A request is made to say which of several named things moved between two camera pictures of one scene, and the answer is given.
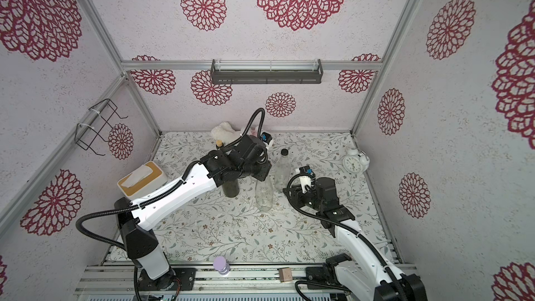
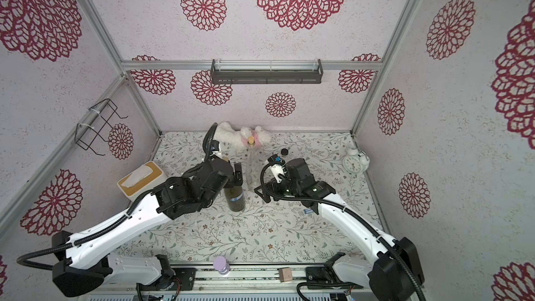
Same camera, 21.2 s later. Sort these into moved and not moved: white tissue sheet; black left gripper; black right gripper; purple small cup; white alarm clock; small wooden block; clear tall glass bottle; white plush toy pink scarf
Moved: black left gripper; clear tall glass bottle; black right gripper
Not moved: white tissue sheet; white plush toy pink scarf; small wooden block; white alarm clock; purple small cup
